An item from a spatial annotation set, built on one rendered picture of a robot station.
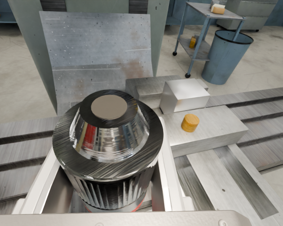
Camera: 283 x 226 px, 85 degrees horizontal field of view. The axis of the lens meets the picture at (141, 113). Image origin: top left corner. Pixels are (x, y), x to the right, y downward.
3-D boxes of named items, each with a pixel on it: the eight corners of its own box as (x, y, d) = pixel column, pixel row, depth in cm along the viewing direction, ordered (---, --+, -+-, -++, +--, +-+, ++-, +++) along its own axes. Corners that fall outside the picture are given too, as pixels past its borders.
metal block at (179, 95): (198, 120, 29) (210, 95, 25) (169, 125, 28) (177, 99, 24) (185, 102, 33) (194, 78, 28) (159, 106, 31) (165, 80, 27)
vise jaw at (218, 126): (236, 143, 27) (250, 129, 24) (156, 162, 23) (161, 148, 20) (216, 119, 31) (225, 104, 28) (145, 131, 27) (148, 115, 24)
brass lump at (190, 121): (198, 131, 23) (202, 123, 22) (185, 133, 22) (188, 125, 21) (191, 120, 24) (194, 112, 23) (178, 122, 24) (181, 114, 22)
